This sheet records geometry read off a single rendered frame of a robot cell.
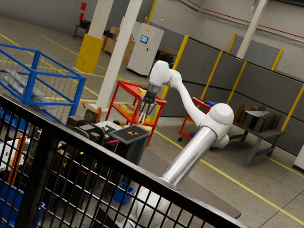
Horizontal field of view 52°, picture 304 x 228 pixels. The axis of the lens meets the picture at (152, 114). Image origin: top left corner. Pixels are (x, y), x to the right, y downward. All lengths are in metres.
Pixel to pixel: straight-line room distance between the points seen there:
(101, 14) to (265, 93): 5.12
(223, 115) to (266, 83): 7.66
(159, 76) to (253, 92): 7.43
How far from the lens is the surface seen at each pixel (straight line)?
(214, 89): 8.50
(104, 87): 6.36
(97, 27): 9.30
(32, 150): 1.61
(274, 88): 9.20
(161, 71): 2.06
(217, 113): 1.65
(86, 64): 9.33
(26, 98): 3.90
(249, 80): 9.44
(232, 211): 2.77
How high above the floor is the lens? 1.83
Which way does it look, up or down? 14 degrees down
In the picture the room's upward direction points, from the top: 21 degrees clockwise
